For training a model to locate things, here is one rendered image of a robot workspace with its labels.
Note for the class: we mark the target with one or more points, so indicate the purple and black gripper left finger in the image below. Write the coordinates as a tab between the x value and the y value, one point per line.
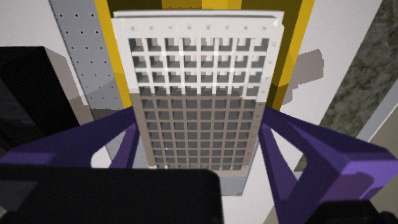
75	147

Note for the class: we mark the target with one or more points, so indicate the yellow open-top bin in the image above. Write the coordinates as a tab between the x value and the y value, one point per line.
295	21

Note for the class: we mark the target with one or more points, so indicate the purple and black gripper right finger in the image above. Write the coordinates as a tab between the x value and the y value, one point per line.
339	167

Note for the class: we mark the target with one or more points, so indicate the white well plate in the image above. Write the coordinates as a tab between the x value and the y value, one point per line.
213	121

